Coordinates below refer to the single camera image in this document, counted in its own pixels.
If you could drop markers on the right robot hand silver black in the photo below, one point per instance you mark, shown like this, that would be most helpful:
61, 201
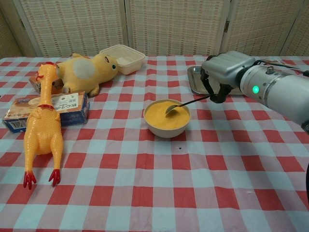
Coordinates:
227, 67

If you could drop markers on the small dark metal spoon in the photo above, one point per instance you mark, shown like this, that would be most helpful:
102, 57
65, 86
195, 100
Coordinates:
170, 110

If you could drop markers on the rectangular metal tray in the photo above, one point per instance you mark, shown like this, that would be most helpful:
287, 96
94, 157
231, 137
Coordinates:
195, 82

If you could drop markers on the yellow bowl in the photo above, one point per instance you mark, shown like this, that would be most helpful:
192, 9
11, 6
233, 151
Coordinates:
164, 128

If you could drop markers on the woven folding screen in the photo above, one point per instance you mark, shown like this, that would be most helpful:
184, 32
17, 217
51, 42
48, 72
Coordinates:
169, 24

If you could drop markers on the beige takeaway food container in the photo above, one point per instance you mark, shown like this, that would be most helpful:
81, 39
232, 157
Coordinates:
128, 60

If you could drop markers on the red white checkered tablecloth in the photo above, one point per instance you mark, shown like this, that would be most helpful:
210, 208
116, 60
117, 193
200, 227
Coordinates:
169, 181

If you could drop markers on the yellow plush toy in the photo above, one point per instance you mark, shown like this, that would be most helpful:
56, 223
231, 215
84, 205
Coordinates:
82, 72

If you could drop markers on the blue orange food box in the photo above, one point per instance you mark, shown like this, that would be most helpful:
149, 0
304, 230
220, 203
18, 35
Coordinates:
72, 111

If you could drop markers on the flat orange cardboard box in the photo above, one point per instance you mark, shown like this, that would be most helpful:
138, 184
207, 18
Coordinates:
36, 83

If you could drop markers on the yellow rubber chicken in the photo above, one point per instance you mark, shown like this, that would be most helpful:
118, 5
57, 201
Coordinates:
43, 130

